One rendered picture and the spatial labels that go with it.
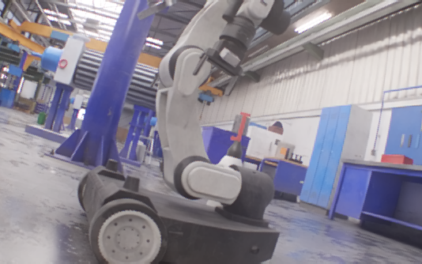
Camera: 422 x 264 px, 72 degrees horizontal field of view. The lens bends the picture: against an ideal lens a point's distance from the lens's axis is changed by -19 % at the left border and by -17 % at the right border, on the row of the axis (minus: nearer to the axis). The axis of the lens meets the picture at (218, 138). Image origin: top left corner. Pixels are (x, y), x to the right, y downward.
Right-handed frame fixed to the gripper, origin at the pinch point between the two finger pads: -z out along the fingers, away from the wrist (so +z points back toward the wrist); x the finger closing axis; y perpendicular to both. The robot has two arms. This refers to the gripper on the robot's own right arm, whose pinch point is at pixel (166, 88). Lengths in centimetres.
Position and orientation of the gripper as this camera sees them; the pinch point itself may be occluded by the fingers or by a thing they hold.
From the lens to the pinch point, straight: 136.5
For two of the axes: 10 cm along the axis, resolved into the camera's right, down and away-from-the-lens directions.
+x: -7.9, -4.6, -4.2
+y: 4.4, 0.6, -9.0
